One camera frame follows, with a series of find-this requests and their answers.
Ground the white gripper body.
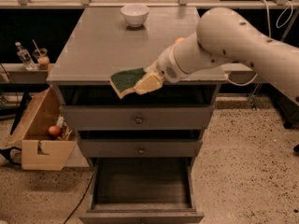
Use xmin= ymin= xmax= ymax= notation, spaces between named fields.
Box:
xmin=145 ymin=45 xmax=188 ymax=83

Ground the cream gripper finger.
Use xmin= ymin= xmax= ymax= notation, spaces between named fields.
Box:
xmin=134 ymin=72 xmax=164 ymax=95

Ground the green and yellow sponge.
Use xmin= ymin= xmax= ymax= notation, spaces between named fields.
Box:
xmin=110 ymin=68 xmax=146 ymax=99

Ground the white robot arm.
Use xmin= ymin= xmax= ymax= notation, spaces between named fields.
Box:
xmin=134 ymin=7 xmax=299 ymax=103

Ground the grey drawer cabinet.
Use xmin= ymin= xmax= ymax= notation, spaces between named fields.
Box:
xmin=48 ymin=7 xmax=223 ymax=224

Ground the grey top drawer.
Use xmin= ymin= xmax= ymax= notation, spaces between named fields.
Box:
xmin=60 ymin=105 xmax=214 ymax=131

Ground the grey middle drawer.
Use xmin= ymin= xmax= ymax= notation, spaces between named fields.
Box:
xmin=79 ymin=139 xmax=202 ymax=158

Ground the grey open bottom drawer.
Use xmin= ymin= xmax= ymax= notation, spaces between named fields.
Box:
xmin=79 ymin=158 xmax=204 ymax=224

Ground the orange fruit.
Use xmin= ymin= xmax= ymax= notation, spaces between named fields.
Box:
xmin=175 ymin=37 xmax=185 ymax=44

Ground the white bowl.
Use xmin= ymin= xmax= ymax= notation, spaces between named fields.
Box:
xmin=121 ymin=5 xmax=150 ymax=27

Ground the red apple in box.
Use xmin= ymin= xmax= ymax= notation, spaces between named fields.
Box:
xmin=48 ymin=125 xmax=61 ymax=137

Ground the plastic cup with straw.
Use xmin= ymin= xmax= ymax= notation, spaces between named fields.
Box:
xmin=32 ymin=40 xmax=50 ymax=70

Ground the clear plastic water bottle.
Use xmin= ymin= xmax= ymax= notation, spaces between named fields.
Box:
xmin=15 ymin=42 xmax=36 ymax=71

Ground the wooden box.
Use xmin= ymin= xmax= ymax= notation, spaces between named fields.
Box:
xmin=7 ymin=88 xmax=79 ymax=171

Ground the black floor cable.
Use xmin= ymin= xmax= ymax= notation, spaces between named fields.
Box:
xmin=62 ymin=171 xmax=96 ymax=224

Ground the white looped cable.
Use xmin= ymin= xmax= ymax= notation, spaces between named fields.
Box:
xmin=276 ymin=0 xmax=294 ymax=29

